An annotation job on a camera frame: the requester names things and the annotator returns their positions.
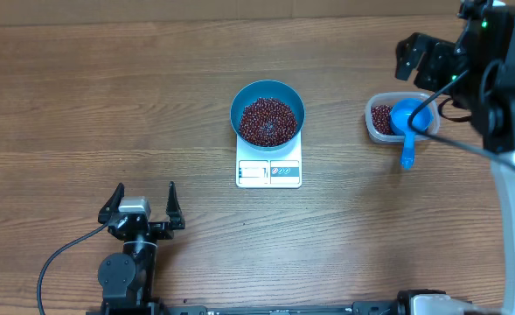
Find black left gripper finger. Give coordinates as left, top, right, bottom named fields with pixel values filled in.
left=98, top=183, right=125, bottom=224
left=166, top=181, right=185, bottom=230

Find blue plastic measuring scoop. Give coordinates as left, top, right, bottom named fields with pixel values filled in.
left=389, top=97, right=435, bottom=171

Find white digital kitchen scale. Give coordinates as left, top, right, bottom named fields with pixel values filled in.
left=235, top=133, right=303, bottom=189

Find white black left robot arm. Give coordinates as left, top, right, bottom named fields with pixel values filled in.
left=98, top=182, right=185, bottom=315

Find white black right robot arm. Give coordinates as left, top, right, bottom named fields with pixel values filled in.
left=395, top=1, right=515, bottom=314

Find red beans in bowl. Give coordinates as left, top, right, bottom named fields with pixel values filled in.
left=239, top=98, right=297, bottom=147

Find teal metal bowl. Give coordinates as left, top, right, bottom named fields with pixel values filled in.
left=230, top=80, right=306, bottom=147

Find clear plastic container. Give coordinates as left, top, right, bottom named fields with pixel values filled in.
left=365, top=92, right=441, bottom=144

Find red adzuki beans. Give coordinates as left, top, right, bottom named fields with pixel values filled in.
left=371, top=105, right=393, bottom=136

